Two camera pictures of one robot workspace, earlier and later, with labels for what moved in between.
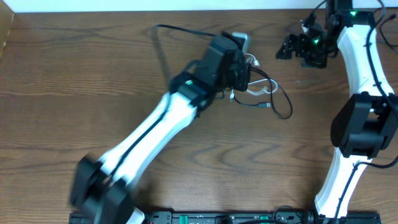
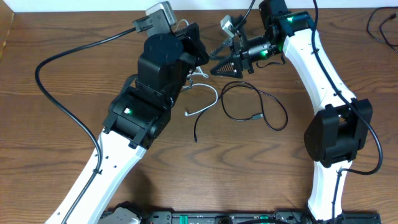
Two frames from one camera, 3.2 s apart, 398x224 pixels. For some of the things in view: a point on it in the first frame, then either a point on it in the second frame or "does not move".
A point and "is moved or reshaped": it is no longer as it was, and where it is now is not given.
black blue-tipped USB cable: x=267 y=104 → x=255 y=116
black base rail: x=258 y=218 does not move
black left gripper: x=244 y=74 → x=191 y=39
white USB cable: x=256 y=63 is moved or reshaped
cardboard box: x=7 y=15 does not move
